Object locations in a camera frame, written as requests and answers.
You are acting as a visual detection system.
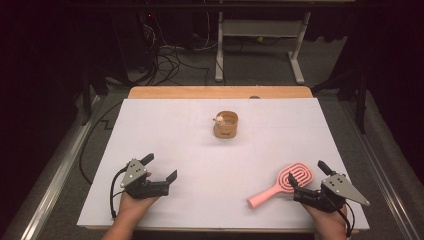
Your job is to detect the pink hairbrush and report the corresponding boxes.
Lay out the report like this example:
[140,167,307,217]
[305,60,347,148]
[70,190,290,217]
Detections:
[247,162,314,210]

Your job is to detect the person's left hand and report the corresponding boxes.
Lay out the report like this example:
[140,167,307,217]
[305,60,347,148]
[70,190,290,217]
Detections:
[118,192,159,218]

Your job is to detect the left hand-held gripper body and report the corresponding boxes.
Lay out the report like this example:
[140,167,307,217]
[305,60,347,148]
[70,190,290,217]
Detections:
[119,158,170,200]

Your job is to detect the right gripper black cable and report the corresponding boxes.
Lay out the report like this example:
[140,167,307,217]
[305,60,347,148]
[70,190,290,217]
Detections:
[328,194,356,238]

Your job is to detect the wooden table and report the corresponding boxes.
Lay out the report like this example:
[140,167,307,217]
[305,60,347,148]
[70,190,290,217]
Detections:
[84,85,361,234]

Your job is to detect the tangle of black cables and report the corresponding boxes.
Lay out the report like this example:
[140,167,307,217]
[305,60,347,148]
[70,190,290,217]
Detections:
[139,13,211,86]

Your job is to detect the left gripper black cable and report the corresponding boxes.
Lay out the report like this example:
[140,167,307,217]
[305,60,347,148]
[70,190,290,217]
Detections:
[109,166,130,220]

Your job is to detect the long black floor cable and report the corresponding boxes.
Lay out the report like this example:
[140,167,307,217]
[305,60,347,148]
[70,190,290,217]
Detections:
[78,101,124,185]

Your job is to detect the aluminium floor rail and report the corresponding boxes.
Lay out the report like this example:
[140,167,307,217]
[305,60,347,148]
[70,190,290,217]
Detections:
[19,94,101,240]
[339,99,421,240]

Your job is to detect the round wooden cup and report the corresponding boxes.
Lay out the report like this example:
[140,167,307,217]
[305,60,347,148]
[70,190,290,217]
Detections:
[212,110,240,140]

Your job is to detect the person's right hand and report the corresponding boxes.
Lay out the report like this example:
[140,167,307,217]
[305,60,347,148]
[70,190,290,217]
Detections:
[302,203,348,234]

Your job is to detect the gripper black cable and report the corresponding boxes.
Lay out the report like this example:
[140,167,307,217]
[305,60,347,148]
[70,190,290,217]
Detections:
[328,194,356,238]
[109,166,130,220]

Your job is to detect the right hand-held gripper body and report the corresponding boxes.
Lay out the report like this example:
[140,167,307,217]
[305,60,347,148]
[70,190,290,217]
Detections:
[293,173,371,214]

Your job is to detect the white table cover sheet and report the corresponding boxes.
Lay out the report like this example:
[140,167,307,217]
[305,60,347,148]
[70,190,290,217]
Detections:
[77,97,370,231]

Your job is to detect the white metal stand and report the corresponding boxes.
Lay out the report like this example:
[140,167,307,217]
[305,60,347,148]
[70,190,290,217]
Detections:
[214,11,313,85]

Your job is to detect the black equipment cabinet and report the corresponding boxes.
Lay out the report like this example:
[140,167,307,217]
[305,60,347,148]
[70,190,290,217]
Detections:
[109,9,158,84]

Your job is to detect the black stand legs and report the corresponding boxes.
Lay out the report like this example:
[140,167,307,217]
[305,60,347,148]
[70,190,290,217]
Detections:
[81,66,109,126]
[311,64,368,135]

